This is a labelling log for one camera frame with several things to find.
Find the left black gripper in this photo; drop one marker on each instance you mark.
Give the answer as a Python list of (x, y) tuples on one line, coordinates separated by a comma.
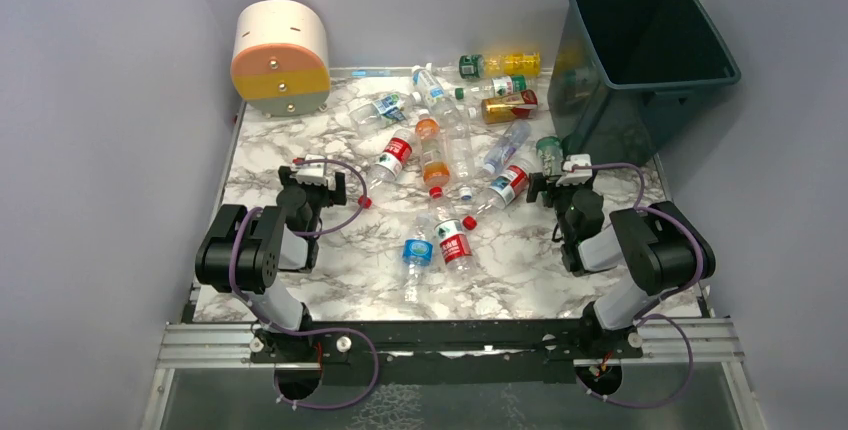
[(312, 187)]

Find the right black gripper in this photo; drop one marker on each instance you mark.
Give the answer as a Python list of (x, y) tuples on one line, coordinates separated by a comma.
[(565, 190)]

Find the green tea bottle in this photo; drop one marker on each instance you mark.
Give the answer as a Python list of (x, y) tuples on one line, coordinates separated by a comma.
[(550, 154)]

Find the clear bottle red label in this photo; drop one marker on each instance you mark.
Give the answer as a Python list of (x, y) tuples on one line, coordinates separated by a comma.
[(391, 160), (499, 194), (454, 246)]

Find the clear bottle blue label front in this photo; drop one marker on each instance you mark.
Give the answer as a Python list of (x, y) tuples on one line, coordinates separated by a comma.
[(417, 256)]

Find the clear bottle red label front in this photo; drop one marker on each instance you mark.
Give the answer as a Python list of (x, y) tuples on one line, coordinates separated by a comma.
[(454, 246)]

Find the orange juice bottle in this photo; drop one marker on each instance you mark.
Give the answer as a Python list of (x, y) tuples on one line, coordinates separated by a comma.
[(434, 168)]

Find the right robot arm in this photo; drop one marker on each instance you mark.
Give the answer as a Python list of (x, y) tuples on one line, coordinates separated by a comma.
[(662, 251)]

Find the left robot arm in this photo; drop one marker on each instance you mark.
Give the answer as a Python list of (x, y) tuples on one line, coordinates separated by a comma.
[(244, 250)]

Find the dark green plastic bin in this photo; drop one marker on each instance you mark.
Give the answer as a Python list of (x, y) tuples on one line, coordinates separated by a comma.
[(630, 75)]

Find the clear bottle purple-blue label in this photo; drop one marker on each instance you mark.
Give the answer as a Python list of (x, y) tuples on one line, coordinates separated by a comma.
[(505, 147)]

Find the crushed clear bottle blue-green label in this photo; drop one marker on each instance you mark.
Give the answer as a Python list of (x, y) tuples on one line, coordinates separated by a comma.
[(383, 111)]

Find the amber tea bottle red label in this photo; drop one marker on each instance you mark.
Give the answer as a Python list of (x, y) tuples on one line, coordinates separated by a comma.
[(507, 108)]

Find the large clear empty bottle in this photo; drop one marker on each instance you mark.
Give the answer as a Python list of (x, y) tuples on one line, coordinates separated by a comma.
[(460, 151)]

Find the clear bottle green cap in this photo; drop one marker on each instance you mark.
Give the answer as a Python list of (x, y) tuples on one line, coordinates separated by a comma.
[(494, 87)]

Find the round pastel drawer cabinet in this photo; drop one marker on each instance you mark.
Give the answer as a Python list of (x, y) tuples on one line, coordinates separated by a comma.
[(280, 63)]

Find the tall clear bottle blue label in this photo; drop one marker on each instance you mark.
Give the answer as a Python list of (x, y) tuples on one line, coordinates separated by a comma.
[(434, 95)]

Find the yellow bottle green label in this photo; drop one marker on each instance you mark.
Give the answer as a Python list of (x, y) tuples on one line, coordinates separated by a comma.
[(480, 66)]

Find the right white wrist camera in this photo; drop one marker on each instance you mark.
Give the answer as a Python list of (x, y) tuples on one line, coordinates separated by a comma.
[(576, 170)]

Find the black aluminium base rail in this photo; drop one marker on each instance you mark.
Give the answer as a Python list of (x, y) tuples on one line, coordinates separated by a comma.
[(438, 352)]

